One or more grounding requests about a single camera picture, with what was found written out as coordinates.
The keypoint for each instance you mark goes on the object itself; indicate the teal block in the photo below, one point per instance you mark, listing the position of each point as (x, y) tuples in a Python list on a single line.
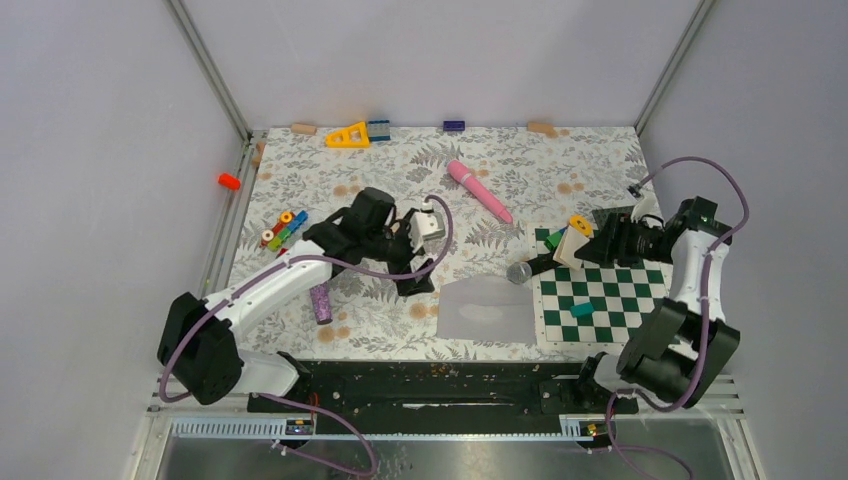
[(582, 310)]

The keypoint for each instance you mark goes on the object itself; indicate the orange red cylinder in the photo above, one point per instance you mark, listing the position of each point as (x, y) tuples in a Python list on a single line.
[(229, 181)]

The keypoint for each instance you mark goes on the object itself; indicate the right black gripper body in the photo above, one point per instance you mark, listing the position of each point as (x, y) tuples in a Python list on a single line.
[(637, 243)]

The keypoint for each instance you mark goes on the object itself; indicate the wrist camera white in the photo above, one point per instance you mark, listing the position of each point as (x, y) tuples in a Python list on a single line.
[(646, 202), (425, 224)]

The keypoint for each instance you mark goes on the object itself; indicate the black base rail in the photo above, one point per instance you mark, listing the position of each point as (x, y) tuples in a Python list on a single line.
[(452, 398)]

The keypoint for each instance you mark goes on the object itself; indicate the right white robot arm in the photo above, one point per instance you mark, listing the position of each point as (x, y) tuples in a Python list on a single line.
[(685, 342)]

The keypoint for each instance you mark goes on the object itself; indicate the wooden block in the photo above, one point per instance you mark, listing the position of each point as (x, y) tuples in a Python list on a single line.
[(303, 129), (542, 128)]

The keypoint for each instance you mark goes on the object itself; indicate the colourful lego toy stack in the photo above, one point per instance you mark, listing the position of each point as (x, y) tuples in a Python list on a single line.
[(287, 224)]

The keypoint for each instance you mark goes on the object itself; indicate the dark purple lego brick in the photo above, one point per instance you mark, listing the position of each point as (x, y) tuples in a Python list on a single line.
[(453, 126)]

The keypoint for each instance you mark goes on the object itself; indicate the black microphone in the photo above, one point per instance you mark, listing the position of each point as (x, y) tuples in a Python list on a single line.
[(520, 272)]

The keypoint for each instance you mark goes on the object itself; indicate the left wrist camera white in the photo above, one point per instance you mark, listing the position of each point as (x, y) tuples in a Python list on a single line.
[(425, 224)]

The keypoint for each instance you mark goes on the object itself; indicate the lego toy on chessboard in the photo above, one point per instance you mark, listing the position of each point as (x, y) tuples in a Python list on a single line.
[(576, 222)]

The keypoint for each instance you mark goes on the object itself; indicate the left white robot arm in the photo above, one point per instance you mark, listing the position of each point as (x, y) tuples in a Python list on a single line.
[(199, 347)]

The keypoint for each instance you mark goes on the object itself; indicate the green white chessboard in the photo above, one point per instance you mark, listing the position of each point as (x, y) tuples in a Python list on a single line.
[(622, 299)]

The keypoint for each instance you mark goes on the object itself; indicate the pink toy microphone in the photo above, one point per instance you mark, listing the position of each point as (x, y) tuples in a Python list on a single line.
[(465, 177)]

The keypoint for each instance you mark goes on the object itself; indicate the wooden block right back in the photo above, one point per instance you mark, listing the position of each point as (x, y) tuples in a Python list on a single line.
[(542, 128)]

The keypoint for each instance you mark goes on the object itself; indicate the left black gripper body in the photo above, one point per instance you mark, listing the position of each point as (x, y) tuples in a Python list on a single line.
[(395, 249)]

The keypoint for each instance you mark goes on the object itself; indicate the blue grey lego brick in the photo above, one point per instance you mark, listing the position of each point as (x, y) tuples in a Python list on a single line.
[(378, 130)]

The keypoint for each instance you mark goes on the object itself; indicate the wooden block left back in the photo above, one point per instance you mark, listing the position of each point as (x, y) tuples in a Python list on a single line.
[(303, 129)]

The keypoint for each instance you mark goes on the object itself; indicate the purple glitter microphone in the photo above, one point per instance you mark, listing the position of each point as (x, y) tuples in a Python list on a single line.
[(320, 299)]

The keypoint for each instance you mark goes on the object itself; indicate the yellow triangle toy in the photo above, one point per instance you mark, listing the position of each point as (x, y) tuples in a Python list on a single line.
[(354, 136)]

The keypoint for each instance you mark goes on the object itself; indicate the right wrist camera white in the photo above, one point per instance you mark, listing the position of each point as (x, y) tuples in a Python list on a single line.
[(646, 202)]

